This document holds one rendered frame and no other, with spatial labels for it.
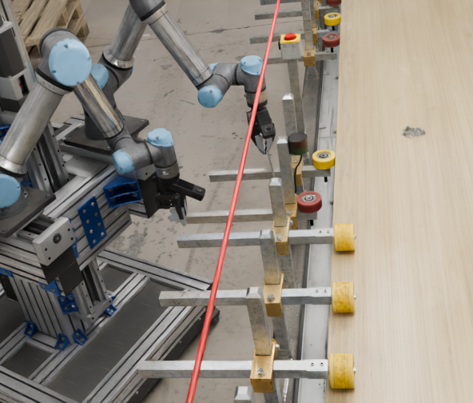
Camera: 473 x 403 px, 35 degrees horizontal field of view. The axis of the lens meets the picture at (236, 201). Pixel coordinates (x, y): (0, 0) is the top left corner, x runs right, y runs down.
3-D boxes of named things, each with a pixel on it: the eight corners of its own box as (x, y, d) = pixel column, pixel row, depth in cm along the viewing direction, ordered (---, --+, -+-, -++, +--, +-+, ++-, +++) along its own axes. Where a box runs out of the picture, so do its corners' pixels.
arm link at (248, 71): (241, 53, 251) (265, 53, 248) (246, 82, 257) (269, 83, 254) (234, 64, 245) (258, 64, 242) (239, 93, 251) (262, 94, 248)
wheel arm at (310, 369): (139, 379, 182) (136, 369, 180) (142, 368, 185) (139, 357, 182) (343, 380, 172) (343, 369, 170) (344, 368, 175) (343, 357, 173)
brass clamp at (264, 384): (250, 393, 174) (247, 378, 171) (256, 349, 185) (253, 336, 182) (276, 393, 173) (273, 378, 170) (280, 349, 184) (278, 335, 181)
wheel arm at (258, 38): (250, 45, 369) (248, 37, 367) (251, 42, 372) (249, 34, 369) (338, 38, 361) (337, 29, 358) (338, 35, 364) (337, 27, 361)
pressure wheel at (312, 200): (299, 233, 241) (295, 204, 234) (300, 217, 247) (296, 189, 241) (323, 232, 240) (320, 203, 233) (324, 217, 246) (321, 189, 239)
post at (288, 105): (296, 212, 275) (281, 97, 248) (296, 206, 278) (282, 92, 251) (305, 211, 275) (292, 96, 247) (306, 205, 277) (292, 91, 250)
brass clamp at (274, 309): (260, 317, 194) (258, 303, 191) (265, 282, 205) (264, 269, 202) (284, 317, 193) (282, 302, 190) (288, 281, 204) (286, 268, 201)
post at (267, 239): (279, 365, 215) (258, 236, 188) (280, 356, 218) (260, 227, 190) (291, 365, 214) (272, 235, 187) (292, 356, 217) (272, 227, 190)
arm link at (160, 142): (141, 132, 232) (165, 123, 234) (148, 161, 238) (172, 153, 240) (149, 142, 226) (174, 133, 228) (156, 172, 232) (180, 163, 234)
